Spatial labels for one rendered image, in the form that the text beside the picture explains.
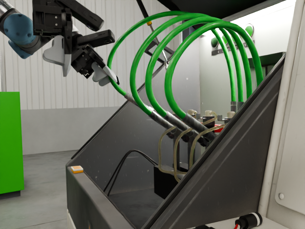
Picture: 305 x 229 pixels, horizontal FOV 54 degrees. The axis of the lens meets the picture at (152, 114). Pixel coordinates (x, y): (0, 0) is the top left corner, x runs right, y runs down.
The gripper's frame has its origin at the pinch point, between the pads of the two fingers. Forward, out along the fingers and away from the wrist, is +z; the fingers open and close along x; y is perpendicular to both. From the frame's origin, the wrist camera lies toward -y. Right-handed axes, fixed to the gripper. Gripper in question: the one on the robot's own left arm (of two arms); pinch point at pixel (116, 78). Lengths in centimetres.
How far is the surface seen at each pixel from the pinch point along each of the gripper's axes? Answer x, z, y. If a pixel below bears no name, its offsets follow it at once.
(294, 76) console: 31, 36, -23
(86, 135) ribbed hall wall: -595, -224, 170
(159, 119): 12.5, 21.1, -1.1
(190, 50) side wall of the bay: -32.5, -1.5, -28.0
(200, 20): 19.7, 13.1, -23.1
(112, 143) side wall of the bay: -21.3, 7.2, 18.1
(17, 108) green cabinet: -236, -172, 123
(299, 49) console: 31, 34, -27
